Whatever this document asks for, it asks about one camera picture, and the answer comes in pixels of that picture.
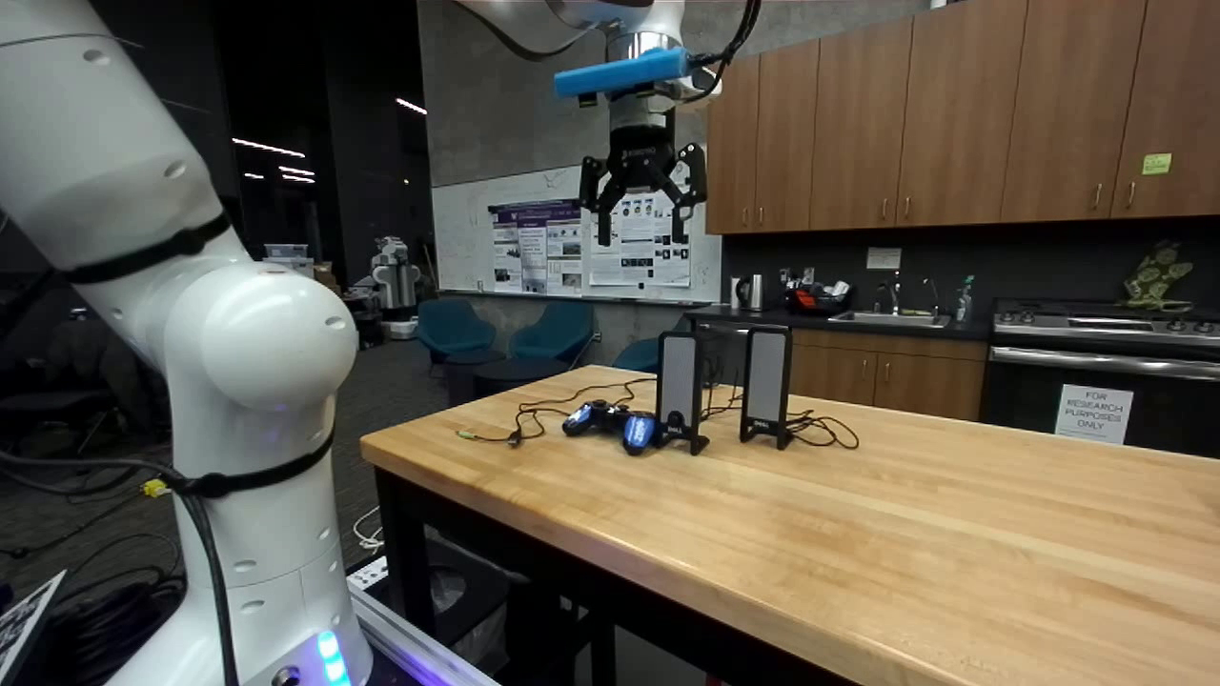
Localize teal chair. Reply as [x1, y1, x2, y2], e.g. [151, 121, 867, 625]
[414, 303, 600, 374]

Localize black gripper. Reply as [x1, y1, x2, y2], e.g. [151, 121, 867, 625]
[578, 97, 704, 244]

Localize wooden cabinets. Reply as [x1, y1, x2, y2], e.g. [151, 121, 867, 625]
[789, 329, 982, 420]
[710, 0, 1220, 237]

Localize stainless steel oven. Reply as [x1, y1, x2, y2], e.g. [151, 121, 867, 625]
[981, 303, 1220, 459]

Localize black desktop speaker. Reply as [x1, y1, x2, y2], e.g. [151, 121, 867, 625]
[657, 332, 704, 454]
[738, 329, 794, 450]

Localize black table frame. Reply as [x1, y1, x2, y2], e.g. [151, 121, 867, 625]
[372, 469, 850, 686]

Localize black USB cable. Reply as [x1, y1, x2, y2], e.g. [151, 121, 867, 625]
[783, 399, 867, 454]

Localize black speaker cable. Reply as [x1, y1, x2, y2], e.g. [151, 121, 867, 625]
[455, 374, 660, 450]

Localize blue game controller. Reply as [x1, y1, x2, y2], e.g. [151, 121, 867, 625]
[562, 399, 660, 454]

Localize white paper sign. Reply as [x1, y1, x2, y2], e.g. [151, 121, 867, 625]
[1056, 387, 1132, 448]

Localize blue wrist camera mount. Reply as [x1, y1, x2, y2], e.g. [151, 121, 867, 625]
[554, 45, 690, 101]

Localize right black desktop speaker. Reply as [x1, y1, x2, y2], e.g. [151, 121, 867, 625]
[738, 329, 794, 450]

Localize wooden upper cabinets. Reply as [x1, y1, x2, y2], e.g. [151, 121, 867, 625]
[710, 0, 1220, 237]

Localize wooden lower cabinets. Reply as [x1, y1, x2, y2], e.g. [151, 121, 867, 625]
[789, 329, 982, 420]

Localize left black desktop speaker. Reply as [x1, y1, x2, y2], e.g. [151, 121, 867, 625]
[657, 332, 704, 454]

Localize white poster board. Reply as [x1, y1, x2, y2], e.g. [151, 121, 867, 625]
[431, 168, 721, 304]

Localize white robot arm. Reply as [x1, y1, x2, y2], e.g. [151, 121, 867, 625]
[0, 0, 372, 686]

